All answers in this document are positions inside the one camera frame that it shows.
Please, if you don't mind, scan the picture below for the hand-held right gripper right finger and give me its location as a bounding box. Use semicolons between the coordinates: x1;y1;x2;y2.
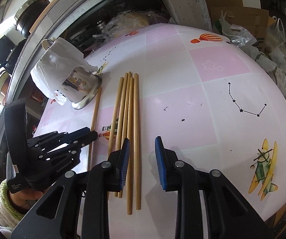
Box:
155;136;273;239

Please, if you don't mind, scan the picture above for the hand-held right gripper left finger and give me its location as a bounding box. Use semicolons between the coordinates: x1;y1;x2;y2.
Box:
10;138;131;239

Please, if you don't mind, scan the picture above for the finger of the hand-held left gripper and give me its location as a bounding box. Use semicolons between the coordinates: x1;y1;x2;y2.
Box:
27;127;91;150
36;131;99;162

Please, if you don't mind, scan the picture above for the bag-lined steel utensil holder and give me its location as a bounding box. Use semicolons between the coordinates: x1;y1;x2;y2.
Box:
31;37;103;110

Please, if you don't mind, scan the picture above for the person's left hand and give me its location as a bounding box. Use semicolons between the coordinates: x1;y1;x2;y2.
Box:
8;187;47;209

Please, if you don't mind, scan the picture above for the red packet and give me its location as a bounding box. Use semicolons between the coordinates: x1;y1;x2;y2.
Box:
31;90;45;102

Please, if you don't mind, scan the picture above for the brown clay pot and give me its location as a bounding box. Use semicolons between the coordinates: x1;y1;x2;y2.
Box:
0;70;11;97

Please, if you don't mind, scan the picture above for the black frying pan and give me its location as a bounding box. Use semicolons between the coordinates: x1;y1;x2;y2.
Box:
0;40;27;72

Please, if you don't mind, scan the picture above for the black box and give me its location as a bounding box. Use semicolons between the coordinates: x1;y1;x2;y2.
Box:
0;36;16;63

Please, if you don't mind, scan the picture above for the black cooking pot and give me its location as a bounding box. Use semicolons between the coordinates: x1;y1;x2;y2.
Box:
14;0;51;38

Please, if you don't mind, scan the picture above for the steel pot lid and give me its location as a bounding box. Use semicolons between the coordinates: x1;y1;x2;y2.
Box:
14;0;49;23

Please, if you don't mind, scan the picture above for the bag of yellow food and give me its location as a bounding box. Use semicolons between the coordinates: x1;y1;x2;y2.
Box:
105;11;173;36

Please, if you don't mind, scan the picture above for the dark printed box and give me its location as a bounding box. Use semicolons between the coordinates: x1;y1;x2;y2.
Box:
265;202;286;229

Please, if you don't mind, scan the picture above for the small white plastic bag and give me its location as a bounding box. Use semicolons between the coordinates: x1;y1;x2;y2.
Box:
274;67;286;96

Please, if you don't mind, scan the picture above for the crumpled clear plastic bag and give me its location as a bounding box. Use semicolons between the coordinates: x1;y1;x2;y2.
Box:
213;11;255;48

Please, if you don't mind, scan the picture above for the cardboard box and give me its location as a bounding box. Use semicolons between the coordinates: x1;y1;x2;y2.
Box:
205;0;277;53

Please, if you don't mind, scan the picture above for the white handled plastic bag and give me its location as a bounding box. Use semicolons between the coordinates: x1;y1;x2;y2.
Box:
266;19;286;53

